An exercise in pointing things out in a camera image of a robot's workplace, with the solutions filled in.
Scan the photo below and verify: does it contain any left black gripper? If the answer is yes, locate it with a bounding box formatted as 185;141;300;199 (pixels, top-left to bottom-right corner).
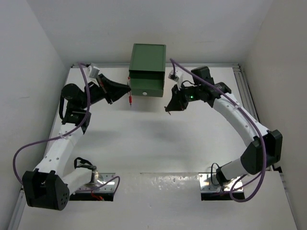
79;73;130;109

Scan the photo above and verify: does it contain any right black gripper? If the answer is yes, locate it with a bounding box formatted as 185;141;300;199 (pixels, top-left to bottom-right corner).
165;82;201;111

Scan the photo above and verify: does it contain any red gel pen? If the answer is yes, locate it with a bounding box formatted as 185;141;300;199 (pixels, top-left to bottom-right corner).
127;76;132;108

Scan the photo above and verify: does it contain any green top drawer tray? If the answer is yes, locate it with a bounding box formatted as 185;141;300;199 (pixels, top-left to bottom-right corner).
129;71;165;97

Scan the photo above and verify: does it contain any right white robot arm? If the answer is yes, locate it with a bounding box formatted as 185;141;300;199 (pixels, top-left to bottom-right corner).
165;66;283;186

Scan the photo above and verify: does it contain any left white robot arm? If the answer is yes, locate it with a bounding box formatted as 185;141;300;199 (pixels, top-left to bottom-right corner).
22;74;131;210

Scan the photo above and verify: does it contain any green top drawer unit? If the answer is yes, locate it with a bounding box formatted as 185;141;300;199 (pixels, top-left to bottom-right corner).
129;43;166;72

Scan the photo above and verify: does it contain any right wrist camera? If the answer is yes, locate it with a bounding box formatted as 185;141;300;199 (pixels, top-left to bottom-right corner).
168;70;184;90

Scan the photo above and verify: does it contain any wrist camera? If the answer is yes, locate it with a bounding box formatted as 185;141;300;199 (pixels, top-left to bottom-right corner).
168;70;184;90
86;63;100;85

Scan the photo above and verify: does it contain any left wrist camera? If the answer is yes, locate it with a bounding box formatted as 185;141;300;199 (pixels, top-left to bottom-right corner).
86;63;100;85

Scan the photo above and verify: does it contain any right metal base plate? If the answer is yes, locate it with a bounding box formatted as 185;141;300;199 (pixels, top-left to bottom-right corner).
199;173;243;194

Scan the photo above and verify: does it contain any metal base plate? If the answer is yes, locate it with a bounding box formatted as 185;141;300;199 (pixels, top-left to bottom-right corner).
75;173;117;193
199;173;243;194

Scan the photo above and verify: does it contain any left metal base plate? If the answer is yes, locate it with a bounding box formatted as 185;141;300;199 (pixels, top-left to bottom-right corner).
75;173;117;193

